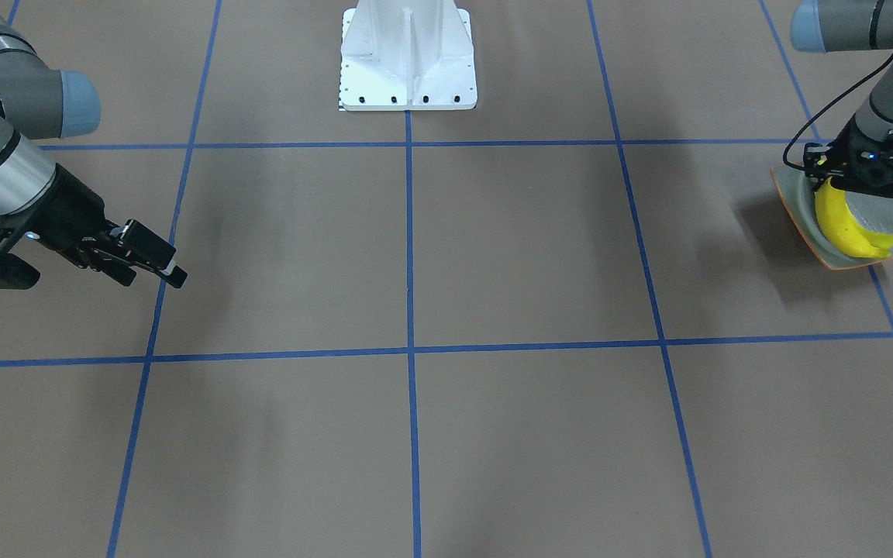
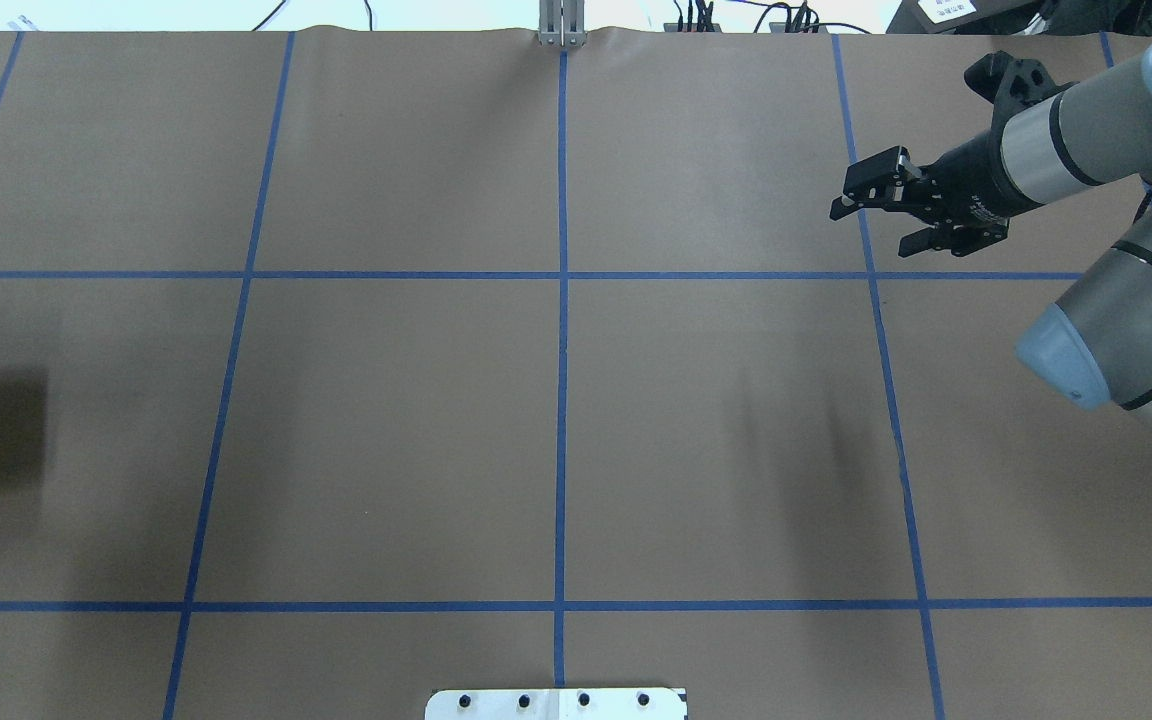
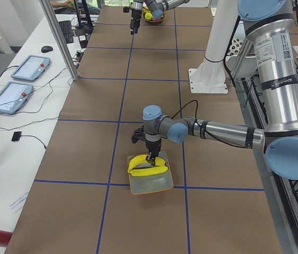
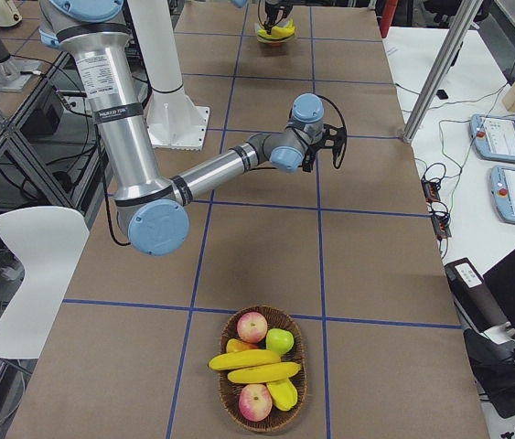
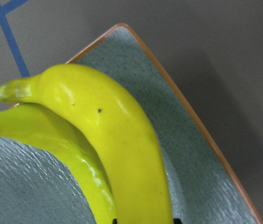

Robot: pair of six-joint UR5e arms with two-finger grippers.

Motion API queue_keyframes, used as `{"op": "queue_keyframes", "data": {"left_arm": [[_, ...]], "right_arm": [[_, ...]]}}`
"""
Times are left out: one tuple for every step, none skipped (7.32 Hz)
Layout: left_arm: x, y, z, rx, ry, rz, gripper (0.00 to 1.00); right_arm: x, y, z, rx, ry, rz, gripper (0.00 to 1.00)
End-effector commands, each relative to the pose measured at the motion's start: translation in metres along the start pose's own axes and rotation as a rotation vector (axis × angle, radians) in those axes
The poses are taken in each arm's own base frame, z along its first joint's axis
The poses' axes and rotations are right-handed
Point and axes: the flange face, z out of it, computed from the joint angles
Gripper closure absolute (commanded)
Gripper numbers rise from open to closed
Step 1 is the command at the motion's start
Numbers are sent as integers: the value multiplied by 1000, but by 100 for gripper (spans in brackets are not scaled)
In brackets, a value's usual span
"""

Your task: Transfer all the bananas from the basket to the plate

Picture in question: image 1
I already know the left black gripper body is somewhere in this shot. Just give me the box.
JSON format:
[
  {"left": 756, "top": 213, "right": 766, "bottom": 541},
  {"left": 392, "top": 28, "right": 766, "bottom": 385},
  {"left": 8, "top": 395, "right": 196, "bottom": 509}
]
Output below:
[{"left": 830, "top": 116, "right": 893, "bottom": 198}]

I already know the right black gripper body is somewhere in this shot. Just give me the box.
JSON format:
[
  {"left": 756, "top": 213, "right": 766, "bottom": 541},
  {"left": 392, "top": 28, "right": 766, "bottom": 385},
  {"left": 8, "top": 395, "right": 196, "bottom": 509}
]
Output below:
[{"left": 24, "top": 165, "right": 116, "bottom": 272}]

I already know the yellow banana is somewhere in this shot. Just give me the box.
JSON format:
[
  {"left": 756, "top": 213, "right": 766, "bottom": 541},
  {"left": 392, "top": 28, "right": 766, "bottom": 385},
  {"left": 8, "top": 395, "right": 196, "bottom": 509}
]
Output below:
[
  {"left": 815, "top": 179, "right": 884, "bottom": 259},
  {"left": 840, "top": 208, "right": 893, "bottom": 259}
]

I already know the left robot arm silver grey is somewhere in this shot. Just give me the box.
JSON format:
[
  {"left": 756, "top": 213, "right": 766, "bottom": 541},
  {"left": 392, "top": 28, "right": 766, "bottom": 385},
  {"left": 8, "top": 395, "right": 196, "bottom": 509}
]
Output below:
[{"left": 790, "top": 1, "right": 893, "bottom": 198}]

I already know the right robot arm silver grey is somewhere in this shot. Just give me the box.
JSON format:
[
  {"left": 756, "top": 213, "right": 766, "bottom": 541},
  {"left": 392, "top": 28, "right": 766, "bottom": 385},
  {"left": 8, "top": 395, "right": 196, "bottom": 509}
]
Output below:
[{"left": 0, "top": 15, "right": 188, "bottom": 290}]

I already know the grey square plate orange rim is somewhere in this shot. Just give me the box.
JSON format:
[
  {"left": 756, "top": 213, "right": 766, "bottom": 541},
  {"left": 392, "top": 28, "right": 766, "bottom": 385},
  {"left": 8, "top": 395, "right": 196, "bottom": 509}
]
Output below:
[{"left": 771, "top": 166, "right": 893, "bottom": 270}]

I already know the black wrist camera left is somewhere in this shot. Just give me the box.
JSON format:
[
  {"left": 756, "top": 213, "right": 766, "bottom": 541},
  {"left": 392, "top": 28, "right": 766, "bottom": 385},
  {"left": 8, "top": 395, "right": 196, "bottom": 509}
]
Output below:
[{"left": 802, "top": 143, "right": 840, "bottom": 193}]

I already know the black braided cable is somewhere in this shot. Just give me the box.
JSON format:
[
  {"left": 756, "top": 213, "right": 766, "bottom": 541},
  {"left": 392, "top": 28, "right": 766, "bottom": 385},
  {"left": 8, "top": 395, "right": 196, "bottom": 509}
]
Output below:
[{"left": 783, "top": 46, "right": 893, "bottom": 167}]

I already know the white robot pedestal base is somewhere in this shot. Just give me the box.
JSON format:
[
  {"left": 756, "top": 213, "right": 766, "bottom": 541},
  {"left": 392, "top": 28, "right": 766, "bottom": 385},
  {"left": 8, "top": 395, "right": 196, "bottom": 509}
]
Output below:
[{"left": 338, "top": 1, "right": 478, "bottom": 111}]

